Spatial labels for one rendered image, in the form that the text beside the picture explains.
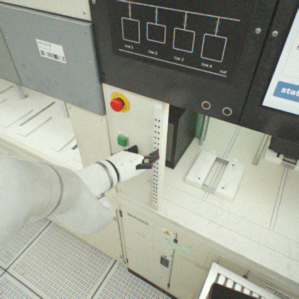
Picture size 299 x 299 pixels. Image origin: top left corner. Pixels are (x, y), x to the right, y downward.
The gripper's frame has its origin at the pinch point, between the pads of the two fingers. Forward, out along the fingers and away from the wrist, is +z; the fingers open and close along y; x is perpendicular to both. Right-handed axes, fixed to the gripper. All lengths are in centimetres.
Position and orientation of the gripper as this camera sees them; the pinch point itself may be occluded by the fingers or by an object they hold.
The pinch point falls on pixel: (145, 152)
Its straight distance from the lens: 81.6
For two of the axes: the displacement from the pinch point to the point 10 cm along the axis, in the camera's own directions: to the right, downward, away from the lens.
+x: -1.2, -9.2, -3.7
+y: 7.5, 1.7, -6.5
